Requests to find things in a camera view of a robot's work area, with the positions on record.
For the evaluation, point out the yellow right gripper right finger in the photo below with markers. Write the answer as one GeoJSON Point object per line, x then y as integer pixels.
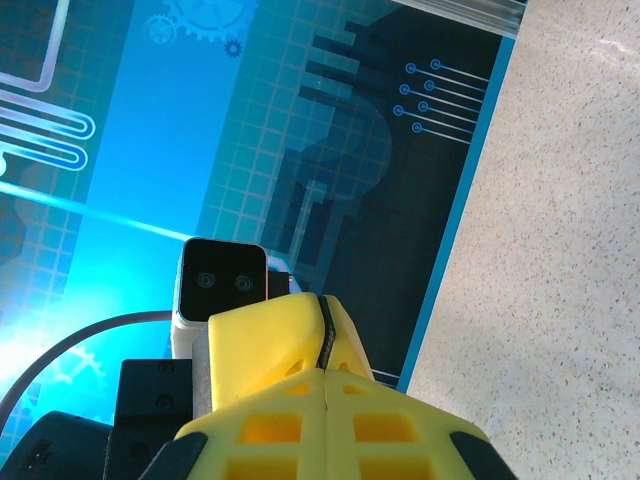
{"type": "Point", "coordinates": [380, 405]}

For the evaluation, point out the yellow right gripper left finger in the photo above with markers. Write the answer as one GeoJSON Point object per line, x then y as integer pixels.
{"type": "Point", "coordinates": [280, 400]}

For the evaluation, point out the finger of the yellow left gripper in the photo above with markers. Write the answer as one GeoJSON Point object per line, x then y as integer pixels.
{"type": "Point", "coordinates": [260, 345]}
{"type": "Point", "coordinates": [350, 350]}

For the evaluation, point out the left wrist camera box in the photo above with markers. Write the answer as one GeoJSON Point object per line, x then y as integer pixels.
{"type": "Point", "coordinates": [220, 280]}

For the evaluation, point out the aluminium mounting rail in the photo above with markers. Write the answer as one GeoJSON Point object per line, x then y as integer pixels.
{"type": "Point", "coordinates": [460, 15]}

